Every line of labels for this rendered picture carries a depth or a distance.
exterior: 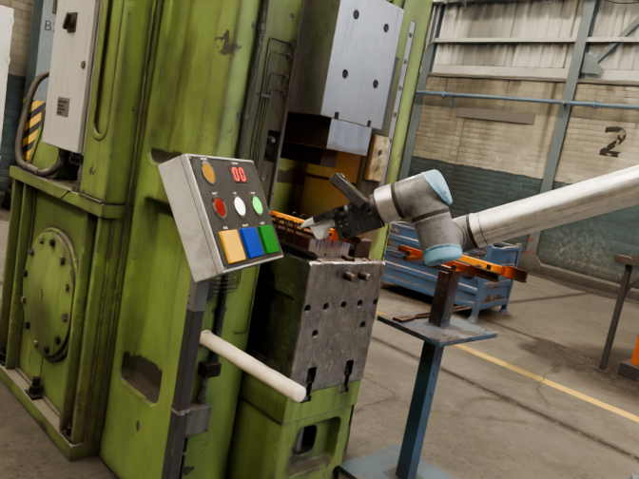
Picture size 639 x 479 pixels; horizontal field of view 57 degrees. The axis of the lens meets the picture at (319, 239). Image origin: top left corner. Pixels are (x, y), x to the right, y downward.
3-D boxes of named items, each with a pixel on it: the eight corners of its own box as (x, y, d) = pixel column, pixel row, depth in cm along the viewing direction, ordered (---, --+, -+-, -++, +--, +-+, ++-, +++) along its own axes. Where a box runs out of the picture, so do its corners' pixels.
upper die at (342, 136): (366, 156, 199) (372, 127, 198) (326, 148, 185) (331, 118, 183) (284, 142, 228) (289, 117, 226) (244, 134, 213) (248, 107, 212)
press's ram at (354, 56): (396, 133, 207) (419, 17, 202) (320, 115, 180) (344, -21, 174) (314, 123, 236) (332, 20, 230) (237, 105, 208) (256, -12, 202)
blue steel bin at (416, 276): (508, 314, 592) (525, 244, 582) (475, 322, 530) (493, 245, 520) (408, 281, 666) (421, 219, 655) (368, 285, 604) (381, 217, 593)
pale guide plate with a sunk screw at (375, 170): (382, 182, 227) (391, 138, 225) (367, 180, 221) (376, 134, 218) (377, 181, 229) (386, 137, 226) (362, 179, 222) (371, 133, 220)
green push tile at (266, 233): (280, 250, 158) (271, 224, 158) (268, 254, 151) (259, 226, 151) (274, 252, 159) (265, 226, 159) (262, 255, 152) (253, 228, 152)
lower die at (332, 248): (347, 258, 204) (352, 234, 203) (306, 258, 190) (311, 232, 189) (270, 231, 233) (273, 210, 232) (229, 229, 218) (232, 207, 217)
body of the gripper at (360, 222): (336, 241, 145) (381, 227, 141) (325, 208, 146) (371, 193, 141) (345, 239, 152) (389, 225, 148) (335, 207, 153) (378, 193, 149)
